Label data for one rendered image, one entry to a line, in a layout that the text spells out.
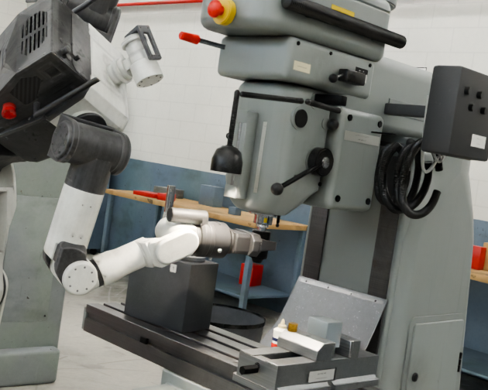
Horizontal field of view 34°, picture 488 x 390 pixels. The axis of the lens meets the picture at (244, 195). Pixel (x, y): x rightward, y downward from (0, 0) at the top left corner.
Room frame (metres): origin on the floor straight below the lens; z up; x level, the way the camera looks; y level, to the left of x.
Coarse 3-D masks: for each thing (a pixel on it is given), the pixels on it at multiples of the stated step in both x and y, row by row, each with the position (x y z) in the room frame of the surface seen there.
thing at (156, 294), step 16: (192, 256) 2.13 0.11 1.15; (144, 272) 2.16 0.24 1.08; (160, 272) 2.13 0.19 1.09; (176, 272) 2.09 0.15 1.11; (192, 272) 2.07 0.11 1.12; (208, 272) 2.13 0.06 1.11; (128, 288) 2.19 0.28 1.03; (144, 288) 2.16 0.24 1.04; (160, 288) 2.12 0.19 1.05; (176, 288) 2.09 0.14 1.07; (192, 288) 2.08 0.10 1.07; (208, 288) 2.14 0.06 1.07; (128, 304) 2.19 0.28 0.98; (144, 304) 2.15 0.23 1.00; (160, 304) 2.12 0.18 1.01; (176, 304) 2.08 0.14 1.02; (192, 304) 2.09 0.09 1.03; (208, 304) 2.14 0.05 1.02; (144, 320) 2.15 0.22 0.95; (160, 320) 2.11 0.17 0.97; (176, 320) 2.08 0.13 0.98; (192, 320) 2.10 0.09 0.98; (208, 320) 2.15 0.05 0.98
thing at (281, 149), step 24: (288, 96) 1.86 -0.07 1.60; (312, 96) 1.90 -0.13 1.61; (264, 120) 1.88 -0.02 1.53; (288, 120) 1.86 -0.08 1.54; (312, 120) 1.91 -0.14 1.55; (264, 144) 1.87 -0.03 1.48; (288, 144) 1.87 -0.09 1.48; (312, 144) 1.92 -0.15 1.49; (264, 168) 1.86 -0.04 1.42; (288, 168) 1.87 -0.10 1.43; (264, 192) 1.87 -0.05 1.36; (288, 192) 1.88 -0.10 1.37; (312, 192) 1.95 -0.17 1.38
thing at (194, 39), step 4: (180, 32) 1.85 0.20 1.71; (184, 32) 1.85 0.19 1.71; (188, 32) 1.86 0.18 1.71; (180, 36) 1.85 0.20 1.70; (184, 36) 1.85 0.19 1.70; (188, 36) 1.85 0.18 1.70; (192, 36) 1.86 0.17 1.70; (196, 36) 1.87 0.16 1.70; (184, 40) 1.86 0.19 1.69; (188, 40) 1.86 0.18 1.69; (192, 40) 1.87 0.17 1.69; (196, 40) 1.87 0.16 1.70; (200, 40) 1.89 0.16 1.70; (204, 40) 1.90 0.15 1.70; (208, 40) 1.91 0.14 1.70; (196, 44) 1.88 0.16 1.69; (208, 44) 1.91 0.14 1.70; (212, 44) 1.92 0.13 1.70; (216, 44) 1.92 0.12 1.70; (220, 44) 1.93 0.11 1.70; (220, 48) 1.94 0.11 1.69; (224, 48) 1.94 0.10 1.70
